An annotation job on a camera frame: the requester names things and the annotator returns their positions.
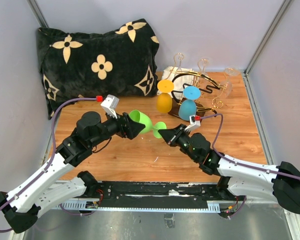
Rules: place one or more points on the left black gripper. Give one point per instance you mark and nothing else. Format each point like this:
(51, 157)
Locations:
(127, 130)

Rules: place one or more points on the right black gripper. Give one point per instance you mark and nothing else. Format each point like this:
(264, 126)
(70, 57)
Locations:
(171, 136)

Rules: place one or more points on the green plastic goblet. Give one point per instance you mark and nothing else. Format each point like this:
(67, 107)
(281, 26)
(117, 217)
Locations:
(142, 118)

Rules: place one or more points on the yellow plastic goblet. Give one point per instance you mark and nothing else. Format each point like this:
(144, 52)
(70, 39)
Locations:
(164, 100)

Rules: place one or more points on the blue plastic goblet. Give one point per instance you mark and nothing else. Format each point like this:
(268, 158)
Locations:
(188, 107)

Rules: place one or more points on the gold and black wine glass rack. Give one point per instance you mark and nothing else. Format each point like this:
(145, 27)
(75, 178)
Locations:
(209, 100)

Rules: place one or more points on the tall clear champagne flute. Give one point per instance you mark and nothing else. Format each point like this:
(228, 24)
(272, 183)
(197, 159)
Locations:
(226, 86)

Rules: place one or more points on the brown tinted clear goblet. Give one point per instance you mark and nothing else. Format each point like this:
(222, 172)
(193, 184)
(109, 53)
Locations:
(177, 63)

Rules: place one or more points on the short clear wine glass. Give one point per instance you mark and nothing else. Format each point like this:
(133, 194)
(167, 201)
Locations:
(202, 64)

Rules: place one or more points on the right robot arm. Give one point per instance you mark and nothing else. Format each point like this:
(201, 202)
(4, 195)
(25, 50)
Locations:
(276, 183)

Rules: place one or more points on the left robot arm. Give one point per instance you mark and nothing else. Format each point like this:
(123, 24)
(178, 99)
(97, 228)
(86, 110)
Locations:
(25, 204)

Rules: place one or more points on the folded cream cloth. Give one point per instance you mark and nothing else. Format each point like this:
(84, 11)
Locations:
(178, 83)

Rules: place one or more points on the black floral plush pillow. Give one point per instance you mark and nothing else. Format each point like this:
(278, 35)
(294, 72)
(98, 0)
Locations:
(120, 62)

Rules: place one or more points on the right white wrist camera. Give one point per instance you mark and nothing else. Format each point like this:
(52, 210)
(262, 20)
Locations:
(194, 123)

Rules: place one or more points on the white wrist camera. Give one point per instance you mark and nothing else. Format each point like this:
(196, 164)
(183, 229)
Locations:
(109, 105)
(194, 123)

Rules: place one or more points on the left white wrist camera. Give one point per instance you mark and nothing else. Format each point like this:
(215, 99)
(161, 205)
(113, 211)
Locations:
(109, 105)

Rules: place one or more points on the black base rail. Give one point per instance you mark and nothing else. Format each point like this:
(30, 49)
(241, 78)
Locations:
(155, 196)

